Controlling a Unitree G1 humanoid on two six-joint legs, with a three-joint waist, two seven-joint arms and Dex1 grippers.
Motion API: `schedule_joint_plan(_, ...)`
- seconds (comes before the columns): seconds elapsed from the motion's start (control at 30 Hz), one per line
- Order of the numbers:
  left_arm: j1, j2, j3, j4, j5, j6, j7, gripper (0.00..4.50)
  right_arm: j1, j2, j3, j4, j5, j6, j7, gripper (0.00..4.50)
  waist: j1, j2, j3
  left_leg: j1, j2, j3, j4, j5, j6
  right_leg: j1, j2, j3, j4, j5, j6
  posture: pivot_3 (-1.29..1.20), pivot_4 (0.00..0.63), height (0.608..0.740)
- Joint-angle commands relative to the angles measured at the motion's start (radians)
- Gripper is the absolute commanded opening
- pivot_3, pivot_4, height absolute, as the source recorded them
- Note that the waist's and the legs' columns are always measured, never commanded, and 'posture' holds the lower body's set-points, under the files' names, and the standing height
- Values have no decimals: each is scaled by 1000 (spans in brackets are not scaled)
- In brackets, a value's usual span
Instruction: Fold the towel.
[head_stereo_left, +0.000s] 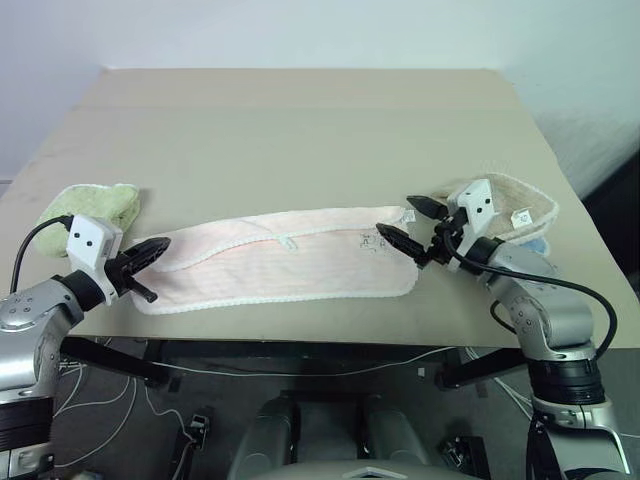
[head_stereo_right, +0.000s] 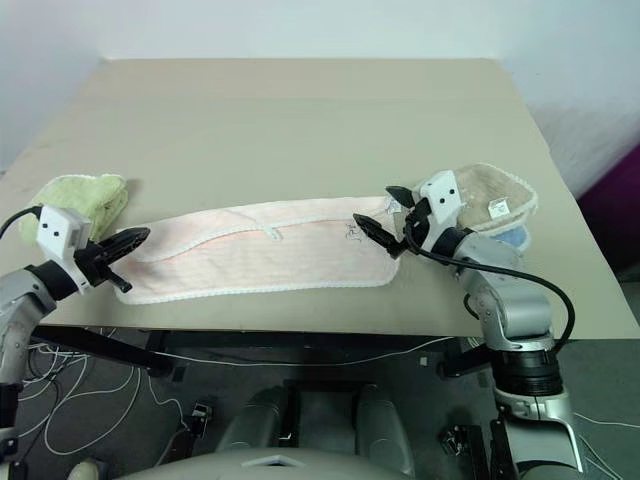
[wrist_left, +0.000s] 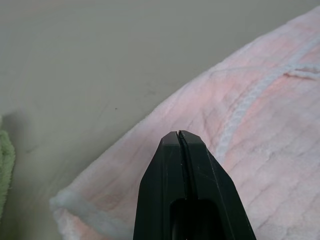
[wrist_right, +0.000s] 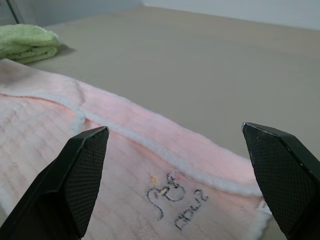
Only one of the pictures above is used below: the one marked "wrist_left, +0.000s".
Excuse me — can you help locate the green towel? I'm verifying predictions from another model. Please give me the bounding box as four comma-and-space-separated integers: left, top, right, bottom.
0, 114, 16, 219

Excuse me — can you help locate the pink checked towel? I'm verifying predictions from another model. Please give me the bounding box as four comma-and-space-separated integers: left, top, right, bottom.
49, 6, 320, 240

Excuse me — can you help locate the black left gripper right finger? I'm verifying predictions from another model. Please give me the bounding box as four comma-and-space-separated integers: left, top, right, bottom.
172, 129, 257, 240

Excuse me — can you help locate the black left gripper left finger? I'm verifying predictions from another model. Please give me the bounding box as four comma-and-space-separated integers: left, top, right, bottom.
132, 131, 188, 240

